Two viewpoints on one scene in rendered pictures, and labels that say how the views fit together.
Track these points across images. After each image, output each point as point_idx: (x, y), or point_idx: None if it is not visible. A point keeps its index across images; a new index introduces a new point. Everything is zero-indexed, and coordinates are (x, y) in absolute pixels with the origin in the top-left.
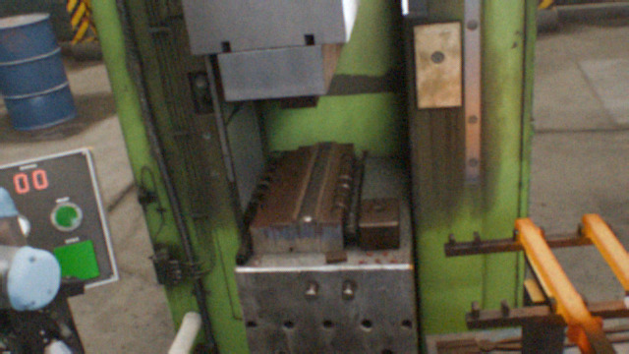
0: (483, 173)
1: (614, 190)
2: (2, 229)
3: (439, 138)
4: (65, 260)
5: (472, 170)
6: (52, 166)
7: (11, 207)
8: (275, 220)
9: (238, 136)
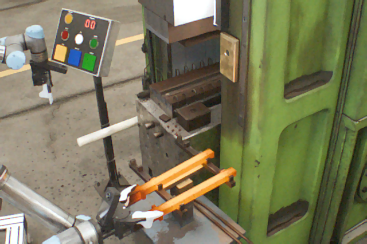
0: (244, 124)
1: None
2: (33, 41)
3: (230, 93)
4: (86, 59)
5: (240, 118)
6: (98, 22)
7: (39, 35)
8: (157, 87)
9: None
